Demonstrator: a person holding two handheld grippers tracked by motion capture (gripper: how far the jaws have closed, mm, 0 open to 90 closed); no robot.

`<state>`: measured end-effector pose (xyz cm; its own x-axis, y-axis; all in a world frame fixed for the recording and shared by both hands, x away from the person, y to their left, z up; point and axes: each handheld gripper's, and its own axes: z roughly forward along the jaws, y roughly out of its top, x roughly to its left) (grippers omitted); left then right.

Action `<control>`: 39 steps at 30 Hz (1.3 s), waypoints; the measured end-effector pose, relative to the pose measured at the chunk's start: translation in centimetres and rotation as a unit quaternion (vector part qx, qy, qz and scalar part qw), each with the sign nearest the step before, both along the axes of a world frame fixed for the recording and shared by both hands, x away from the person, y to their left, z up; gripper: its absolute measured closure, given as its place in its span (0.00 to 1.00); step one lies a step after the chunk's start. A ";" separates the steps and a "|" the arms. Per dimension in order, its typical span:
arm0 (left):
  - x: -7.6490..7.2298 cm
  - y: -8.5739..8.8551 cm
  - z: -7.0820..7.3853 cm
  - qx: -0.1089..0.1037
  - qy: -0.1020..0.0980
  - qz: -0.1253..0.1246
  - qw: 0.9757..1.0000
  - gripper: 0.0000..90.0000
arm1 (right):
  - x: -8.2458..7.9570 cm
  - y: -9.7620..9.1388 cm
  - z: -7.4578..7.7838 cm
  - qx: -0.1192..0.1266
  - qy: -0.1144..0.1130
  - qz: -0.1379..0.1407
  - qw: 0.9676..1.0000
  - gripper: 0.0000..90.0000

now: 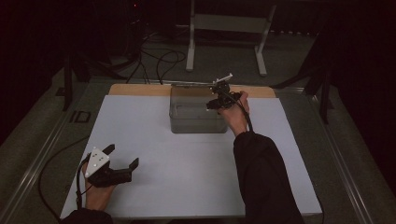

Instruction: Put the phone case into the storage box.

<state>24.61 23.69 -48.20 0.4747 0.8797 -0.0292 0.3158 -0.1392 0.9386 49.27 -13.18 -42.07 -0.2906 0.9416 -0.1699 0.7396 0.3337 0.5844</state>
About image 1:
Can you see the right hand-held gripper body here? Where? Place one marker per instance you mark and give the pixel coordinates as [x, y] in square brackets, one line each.
[225, 93]

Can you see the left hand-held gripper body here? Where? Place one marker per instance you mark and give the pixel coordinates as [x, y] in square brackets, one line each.
[104, 177]

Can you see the clear plastic container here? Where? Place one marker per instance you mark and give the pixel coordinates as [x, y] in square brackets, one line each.
[190, 118]

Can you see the person's left hand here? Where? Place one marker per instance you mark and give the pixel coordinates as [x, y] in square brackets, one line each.
[98, 196]

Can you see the person's right hand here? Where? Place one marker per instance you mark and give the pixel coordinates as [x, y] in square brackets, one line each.
[236, 116]

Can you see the white paper sheet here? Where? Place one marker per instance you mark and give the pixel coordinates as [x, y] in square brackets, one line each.
[186, 180]

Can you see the wooden board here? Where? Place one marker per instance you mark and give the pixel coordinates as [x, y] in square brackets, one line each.
[140, 90]

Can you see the white metal stand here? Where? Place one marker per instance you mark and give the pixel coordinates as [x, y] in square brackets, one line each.
[229, 23]

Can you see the black stand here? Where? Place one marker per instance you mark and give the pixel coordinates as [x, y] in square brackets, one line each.
[323, 93]
[67, 84]

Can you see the black rectangular floor bracket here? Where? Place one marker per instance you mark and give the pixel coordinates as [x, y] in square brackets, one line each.
[80, 116]

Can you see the metal frame rail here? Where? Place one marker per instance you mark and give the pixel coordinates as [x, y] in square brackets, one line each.
[34, 165]
[339, 168]

